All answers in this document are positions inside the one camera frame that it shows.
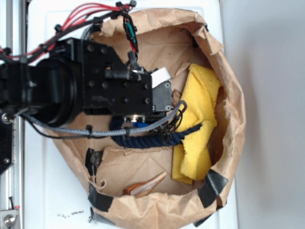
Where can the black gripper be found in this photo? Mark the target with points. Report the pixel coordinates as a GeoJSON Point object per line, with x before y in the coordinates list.
{"type": "Point", "coordinates": [97, 82]}

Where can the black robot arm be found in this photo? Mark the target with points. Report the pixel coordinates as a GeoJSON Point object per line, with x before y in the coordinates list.
{"type": "Point", "coordinates": [38, 91]}

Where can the white paper label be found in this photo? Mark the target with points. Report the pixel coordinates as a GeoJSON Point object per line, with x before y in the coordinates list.
{"type": "Point", "coordinates": [159, 76]}

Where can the small brown cardboard scrap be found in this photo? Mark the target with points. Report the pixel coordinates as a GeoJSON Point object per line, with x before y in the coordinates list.
{"type": "Point", "coordinates": [176, 97]}

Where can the brown paper bag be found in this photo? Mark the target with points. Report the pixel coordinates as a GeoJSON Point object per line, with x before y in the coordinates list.
{"type": "Point", "coordinates": [174, 39]}

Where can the black metal mounting plate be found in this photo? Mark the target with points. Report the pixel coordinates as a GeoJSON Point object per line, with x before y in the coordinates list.
{"type": "Point", "coordinates": [6, 146]}

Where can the yellow microfiber cloth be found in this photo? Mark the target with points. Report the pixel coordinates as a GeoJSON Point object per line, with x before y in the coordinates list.
{"type": "Point", "coordinates": [191, 159]}

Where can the orange paper bag handle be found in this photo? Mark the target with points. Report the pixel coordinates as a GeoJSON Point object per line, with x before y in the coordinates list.
{"type": "Point", "coordinates": [142, 189]}

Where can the aluminium frame rail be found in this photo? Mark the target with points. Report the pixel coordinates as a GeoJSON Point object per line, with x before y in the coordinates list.
{"type": "Point", "coordinates": [13, 35]}

